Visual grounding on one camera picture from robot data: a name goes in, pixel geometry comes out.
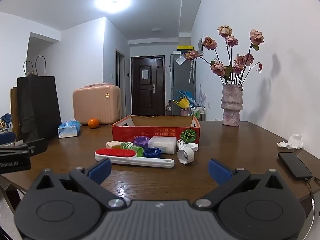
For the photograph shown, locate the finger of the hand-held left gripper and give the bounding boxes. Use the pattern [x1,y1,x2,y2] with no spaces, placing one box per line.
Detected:
[0,138,48,158]

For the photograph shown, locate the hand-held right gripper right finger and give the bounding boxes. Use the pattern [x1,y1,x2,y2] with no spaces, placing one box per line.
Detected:
[192,158,293,209]

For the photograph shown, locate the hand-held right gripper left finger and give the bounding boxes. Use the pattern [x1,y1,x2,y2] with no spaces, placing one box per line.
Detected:
[26,158,127,209]

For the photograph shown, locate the red lint brush white handle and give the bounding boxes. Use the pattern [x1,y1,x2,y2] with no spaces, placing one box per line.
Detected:
[94,148,175,168]

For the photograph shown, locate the green plastic bottle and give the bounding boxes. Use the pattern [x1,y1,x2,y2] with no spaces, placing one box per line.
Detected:
[121,142,145,157]

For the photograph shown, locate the purple notched bottle cap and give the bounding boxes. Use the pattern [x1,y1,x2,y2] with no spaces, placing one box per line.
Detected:
[133,135,150,146]

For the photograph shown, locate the red cardboard box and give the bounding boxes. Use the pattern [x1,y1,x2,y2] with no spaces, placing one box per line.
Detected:
[112,115,201,147]

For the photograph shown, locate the blue bag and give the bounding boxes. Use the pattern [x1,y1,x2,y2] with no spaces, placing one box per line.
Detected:
[0,113,16,146]

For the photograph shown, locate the blue tissue pack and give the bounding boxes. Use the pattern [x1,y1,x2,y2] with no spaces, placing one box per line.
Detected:
[58,120,81,139]

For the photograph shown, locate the white spray bottle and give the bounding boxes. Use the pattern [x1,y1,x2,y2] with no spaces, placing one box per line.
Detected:
[176,140,195,166]

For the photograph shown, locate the black paper bag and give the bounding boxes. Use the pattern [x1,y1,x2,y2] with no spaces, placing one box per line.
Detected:
[17,56,62,143]

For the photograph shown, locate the brown paper bag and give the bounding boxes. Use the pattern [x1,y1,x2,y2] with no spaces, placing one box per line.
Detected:
[10,60,35,137]

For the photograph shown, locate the blue bottle cap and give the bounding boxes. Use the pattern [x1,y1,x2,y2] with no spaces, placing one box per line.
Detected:
[144,148,163,159]

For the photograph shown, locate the translucent white plastic box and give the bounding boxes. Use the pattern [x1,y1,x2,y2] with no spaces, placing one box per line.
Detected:
[148,138,177,154]

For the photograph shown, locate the pink suitcase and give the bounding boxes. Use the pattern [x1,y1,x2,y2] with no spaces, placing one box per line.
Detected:
[73,83,122,125]

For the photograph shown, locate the pink ceramic vase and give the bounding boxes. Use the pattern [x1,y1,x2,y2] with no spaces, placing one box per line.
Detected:
[221,84,244,126]

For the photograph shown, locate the black smartphone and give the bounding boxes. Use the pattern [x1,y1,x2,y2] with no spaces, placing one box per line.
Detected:
[278,152,313,181]

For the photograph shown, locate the crumpled white tissue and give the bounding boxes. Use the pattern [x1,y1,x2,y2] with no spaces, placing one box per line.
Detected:
[277,133,304,151]

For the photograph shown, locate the yellow watering can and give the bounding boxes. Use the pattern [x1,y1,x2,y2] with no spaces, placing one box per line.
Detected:
[173,97,191,109]

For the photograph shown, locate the blue folding rack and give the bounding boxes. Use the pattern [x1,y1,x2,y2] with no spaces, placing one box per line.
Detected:
[176,90,197,105]

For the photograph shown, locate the side room door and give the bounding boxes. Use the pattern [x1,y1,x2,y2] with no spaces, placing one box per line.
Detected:
[115,48,126,117]

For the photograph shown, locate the dark brown entrance door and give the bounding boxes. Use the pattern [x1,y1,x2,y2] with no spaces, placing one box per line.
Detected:
[131,56,166,116]

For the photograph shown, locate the grey refrigerator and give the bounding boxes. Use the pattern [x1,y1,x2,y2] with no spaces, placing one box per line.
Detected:
[170,52,196,117]

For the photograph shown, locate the hanging white sticks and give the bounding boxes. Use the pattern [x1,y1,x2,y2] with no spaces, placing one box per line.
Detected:
[189,59,196,84]

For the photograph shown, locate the bunch of dried roses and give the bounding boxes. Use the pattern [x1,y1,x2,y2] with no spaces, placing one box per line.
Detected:
[184,25,265,86]

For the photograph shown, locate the round ceiling lamp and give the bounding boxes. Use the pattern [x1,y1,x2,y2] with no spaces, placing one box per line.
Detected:
[94,0,133,13]

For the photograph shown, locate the white wire rack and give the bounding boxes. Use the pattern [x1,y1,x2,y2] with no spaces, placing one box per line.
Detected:
[187,104,206,121]

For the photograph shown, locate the charging cable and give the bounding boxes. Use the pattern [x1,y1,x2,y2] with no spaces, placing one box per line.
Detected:
[303,176,320,240]

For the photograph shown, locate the wall paper sheet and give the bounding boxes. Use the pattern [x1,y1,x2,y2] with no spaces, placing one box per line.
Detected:
[197,35,206,56]

